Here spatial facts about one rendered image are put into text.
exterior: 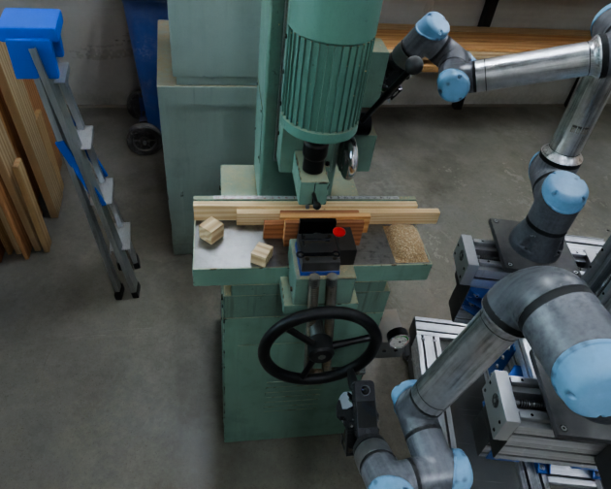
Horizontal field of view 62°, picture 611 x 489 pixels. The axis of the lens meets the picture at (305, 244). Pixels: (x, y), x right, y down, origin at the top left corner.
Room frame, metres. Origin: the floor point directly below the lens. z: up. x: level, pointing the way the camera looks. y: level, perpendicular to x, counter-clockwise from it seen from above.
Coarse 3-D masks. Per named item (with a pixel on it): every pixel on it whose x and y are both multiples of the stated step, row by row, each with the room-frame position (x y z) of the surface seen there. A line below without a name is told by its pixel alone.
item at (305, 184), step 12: (300, 156) 1.09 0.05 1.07; (300, 168) 1.04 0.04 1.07; (324, 168) 1.05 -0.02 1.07; (300, 180) 0.99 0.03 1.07; (312, 180) 1.00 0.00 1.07; (324, 180) 1.00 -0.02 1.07; (300, 192) 0.98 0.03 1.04; (312, 192) 0.99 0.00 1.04; (324, 192) 1.00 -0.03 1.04; (300, 204) 0.98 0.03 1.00; (312, 204) 0.99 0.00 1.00; (324, 204) 1.00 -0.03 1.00
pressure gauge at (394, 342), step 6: (390, 330) 0.90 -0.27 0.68; (396, 330) 0.89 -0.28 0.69; (402, 330) 0.89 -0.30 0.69; (390, 336) 0.88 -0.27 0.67; (396, 336) 0.87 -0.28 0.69; (402, 336) 0.88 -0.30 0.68; (408, 336) 0.88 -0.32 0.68; (390, 342) 0.87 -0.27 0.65; (396, 342) 0.88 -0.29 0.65; (402, 342) 0.88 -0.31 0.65; (408, 342) 0.88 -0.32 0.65
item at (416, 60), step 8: (416, 56) 0.95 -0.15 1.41; (408, 64) 0.94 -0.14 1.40; (416, 64) 0.94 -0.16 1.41; (408, 72) 0.94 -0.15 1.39; (416, 72) 0.94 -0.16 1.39; (400, 80) 0.99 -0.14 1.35; (392, 88) 1.02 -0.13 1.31; (384, 96) 1.06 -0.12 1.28; (376, 104) 1.09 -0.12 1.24; (368, 112) 1.14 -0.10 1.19; (360, 120) 1.19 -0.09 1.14; (368, 120) 1.19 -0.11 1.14; (360, 128) 1.18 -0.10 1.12; (368, 128) 1.18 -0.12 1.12
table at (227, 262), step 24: (240, 240) 0.93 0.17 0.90; (264, 240) 0.95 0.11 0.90; (384, 240) 1.01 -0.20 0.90; (192, 264) 0.83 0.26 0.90; (216, 264) 0.84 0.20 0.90; (240, 264) 0.85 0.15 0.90; (288, 264) 0.87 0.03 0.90; (360, 264) 0.91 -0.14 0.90; (384, 264) 0.92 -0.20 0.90; (408, 264) 0.94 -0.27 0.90; (432, 264) 0.95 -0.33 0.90; (288, 288) 0.82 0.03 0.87; (288, 312) 0.77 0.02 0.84
